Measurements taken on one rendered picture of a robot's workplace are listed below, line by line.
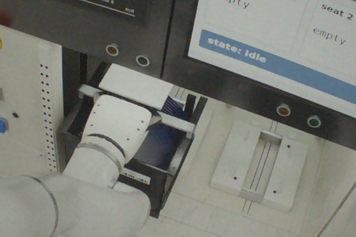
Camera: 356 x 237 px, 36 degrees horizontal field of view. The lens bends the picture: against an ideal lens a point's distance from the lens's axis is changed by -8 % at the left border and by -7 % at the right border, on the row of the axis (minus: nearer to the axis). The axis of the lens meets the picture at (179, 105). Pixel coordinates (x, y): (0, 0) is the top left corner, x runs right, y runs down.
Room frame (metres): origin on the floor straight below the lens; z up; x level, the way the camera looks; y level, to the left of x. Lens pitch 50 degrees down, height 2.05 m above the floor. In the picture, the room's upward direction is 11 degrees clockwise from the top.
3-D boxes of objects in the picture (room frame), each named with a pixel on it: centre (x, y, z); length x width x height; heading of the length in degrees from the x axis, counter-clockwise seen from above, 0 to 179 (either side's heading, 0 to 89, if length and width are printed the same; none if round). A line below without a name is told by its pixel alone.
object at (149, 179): (0.70, 0.08, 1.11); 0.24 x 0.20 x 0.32; 79
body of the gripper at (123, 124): (0.59, 0.10, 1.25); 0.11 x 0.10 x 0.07; 169
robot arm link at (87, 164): (0.45, 0.12, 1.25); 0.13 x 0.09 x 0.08; 169
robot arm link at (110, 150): (0.53, 0.11, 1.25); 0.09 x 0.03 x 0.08; 79
